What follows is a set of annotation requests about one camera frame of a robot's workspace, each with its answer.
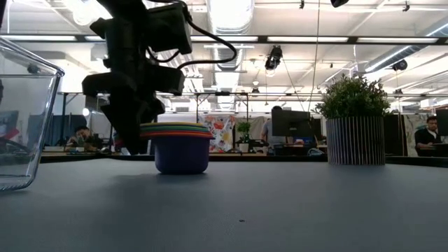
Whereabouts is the green plant in ribbed pot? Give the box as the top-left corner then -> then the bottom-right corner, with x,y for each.
312,73 -> 392,167

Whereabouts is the red measuring cup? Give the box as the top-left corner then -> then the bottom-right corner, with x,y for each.
139,129 -> 213,135

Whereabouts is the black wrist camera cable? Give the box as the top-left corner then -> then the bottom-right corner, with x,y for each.
145,0 -> 239,71

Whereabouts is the black computer monitor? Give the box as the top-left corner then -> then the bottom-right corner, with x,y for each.
435,108 -> 448,137
271,110 -> 312,138

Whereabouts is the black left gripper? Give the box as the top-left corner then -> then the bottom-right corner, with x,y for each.
82,15 -> 186,155

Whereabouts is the small plant in white pot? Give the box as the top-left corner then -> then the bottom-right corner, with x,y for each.
237,121 -> 253,153

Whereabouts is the purple measuring cup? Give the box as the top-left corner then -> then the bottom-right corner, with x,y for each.
153,136 -> 211,175

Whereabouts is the black metal frame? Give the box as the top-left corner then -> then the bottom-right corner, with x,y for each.
57,90 -> 113,146
164,91 -> 250,123

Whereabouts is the yellow measuring cup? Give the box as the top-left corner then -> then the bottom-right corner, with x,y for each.
139,122 -> 206,127

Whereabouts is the grey hanging sheet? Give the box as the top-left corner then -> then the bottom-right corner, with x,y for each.
250,117 -> 267,141

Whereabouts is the salmon orange measuring cup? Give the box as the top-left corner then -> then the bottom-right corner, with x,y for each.
139,133 -> 215,140

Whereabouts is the person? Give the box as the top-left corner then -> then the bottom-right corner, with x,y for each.
414,115 -> 444,158
65,125 -> 105,152
261,105 -> 288,147

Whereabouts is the black hanging camera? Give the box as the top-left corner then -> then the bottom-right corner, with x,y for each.
391,59 -> 409,72
264,45 -> 284,71

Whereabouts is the silver ceiling duct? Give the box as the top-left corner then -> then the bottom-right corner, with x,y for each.
206,0 -> 256,109

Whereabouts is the leaf patterned curtain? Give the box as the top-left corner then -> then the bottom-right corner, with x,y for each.
404,113 -> 437,158

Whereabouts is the floral patterned cloth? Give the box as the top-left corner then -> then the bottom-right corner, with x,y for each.
202,115 -> 237,153

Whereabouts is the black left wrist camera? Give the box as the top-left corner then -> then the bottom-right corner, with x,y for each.
146,2 -> 193,55

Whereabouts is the green measuring cup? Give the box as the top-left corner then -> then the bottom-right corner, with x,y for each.
139,125 -> 211,132

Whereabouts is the clear glass container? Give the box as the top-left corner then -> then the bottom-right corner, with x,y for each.
0,36 -> 66,192

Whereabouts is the thin hanging cable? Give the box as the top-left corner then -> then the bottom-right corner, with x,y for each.
307,0 -> 321,113

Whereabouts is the black overhead light bar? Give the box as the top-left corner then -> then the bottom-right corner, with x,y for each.
0,34 -> 448,45

